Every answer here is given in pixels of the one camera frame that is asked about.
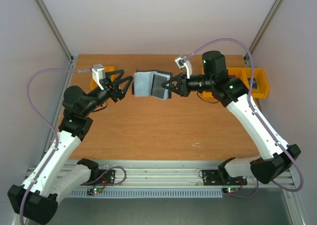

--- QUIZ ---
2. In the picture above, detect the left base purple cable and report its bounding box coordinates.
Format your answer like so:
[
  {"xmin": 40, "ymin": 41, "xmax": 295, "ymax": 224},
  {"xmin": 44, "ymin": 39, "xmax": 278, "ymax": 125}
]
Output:
[{"xmin": 95, "ymin": 166, "xmax": 127, "ymax": 187}]

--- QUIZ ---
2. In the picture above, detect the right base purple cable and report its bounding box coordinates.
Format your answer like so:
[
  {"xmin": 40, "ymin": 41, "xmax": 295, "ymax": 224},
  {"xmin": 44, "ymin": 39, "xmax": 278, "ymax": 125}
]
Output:
[{"xmin": 226, "ymin": 180, "xmax": 259, "ymax": 198}]

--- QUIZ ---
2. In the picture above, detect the grey slotted cable duct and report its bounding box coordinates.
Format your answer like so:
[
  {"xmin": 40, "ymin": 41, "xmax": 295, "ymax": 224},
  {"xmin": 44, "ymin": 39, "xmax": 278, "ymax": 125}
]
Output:
[{"xmin": 68, "ymin": 188, "xmax": 223, "ymax": 199}]

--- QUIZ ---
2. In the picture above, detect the blue card in bin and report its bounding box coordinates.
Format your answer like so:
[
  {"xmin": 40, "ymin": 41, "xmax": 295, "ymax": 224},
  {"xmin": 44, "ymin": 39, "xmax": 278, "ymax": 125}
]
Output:
[{"xmin": 248, "ymin": 78, "xmax": 258, "ymax": 89}]

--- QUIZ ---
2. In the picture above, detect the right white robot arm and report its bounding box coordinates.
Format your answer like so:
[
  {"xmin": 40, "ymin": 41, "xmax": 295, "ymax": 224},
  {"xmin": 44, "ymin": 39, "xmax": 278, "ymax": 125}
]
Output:
[{"xmin": 162, "ymin": 51, "xmax": 301, "ymax": 184}]

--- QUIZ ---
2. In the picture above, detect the left yellow bin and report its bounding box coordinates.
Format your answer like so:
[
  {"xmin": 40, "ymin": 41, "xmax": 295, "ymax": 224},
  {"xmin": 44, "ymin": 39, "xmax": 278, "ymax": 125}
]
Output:
[{"xmin": 90, "ymin": 64, "xmax": 115, "ymax": 90}]

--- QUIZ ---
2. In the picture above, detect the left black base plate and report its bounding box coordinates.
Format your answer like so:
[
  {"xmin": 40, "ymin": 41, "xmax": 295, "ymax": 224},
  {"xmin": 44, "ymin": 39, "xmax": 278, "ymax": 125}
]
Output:
[{"xmin": 82, "ymin": 169, "xmax": 115, "ymax": 186}]

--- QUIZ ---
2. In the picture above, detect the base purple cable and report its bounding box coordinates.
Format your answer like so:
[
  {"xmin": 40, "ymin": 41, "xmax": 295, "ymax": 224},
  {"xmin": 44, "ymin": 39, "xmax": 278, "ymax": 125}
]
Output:
[
  {"xmin": 226, "ymin": 180, "xmax": 259, "ymax": 198},
  {"xmin": 95, "ymin": 166, "xmax": 127, "ymax": 187}
]

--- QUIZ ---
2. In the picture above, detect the yellow bin with black card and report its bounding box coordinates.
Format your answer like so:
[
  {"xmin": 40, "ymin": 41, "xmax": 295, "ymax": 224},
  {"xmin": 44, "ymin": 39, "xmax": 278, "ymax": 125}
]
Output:
[{"xmin": 202, "ymin": 69, "xmax": 215, "ymax": 99}]

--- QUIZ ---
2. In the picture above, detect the yellow bin with red card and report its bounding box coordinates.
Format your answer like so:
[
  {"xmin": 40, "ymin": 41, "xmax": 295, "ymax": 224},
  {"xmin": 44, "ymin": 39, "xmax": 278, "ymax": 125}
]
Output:
[{"xmin": 227, "ymin": 67, "xmax": 247, "ymax": 82}]

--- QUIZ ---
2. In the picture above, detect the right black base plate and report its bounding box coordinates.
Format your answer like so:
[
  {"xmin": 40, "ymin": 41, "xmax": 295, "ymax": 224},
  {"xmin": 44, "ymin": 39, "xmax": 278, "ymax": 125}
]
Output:
[{"xmin": 198, "ymin": 169, "xmax": 248, "ymax": 186}]

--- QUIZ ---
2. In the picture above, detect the black leather card holder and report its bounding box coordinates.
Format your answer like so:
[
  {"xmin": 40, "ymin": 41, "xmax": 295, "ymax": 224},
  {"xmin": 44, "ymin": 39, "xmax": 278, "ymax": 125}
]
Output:
[{"xmin": 132, "ymin": 70, "xmax": 172, "ymax": 100}]

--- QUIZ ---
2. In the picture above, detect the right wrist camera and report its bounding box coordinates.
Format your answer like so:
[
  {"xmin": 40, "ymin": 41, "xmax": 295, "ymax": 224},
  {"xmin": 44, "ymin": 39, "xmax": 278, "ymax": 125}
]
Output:
[{"xmin": 174, "ymin": 55, "xmax": 193, "ymax": 79}]

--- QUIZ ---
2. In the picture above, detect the yellow bin with blue card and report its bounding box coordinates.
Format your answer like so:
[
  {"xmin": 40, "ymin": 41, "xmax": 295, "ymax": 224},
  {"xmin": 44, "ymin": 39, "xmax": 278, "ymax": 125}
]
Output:
[{"xmin": 243, "ymin": 67, "xmax": 269, "ymax": 99}]

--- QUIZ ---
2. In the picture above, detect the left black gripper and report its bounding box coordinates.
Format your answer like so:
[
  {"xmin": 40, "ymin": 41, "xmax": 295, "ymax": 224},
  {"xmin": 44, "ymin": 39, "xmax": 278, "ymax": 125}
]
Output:
[{"xmin": 82, "ymin": 68, "xmax": 133, "ymax": 116}]

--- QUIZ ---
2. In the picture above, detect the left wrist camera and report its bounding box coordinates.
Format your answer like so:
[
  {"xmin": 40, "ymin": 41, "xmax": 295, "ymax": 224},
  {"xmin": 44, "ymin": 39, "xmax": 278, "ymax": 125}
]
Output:
[{"xmin": 90, "ymin": 64, "xmax": 106, "ymax": 90}]

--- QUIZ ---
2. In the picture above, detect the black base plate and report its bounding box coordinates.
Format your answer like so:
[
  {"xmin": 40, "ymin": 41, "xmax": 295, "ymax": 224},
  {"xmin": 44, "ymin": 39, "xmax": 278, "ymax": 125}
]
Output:
[
  {"xmin": 198, "ymin": 169, "xmax": 248, "ymax": 186},
  {"xmin": 82, "ymin": 169, "xmax": 115, "ymax": 186}
]

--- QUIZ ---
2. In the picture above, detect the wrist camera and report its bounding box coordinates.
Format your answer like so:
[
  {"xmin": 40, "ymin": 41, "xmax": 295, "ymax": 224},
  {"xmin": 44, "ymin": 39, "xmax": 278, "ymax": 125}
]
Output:
[
  {"xmin": 174, "ymin": 55, "xmax": 193, "ymax": 79},
  {"xmin": 90, "ymin": 64, "xmax": 106, "ymax": 90}
]

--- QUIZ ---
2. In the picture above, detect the aluminium rail frame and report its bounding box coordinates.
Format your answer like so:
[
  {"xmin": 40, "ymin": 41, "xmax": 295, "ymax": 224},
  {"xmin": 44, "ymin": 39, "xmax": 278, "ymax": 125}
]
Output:
[{"xmin": 54, "ymin": 160, "xmax": 295, "ymax": 188}]

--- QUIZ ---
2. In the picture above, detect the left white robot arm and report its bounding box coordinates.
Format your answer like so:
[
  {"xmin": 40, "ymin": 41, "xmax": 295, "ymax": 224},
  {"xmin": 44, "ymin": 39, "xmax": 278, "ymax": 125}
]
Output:
[{"xmin": 7, "ymin": 67, "xmax": 133, "ymax": 225}]

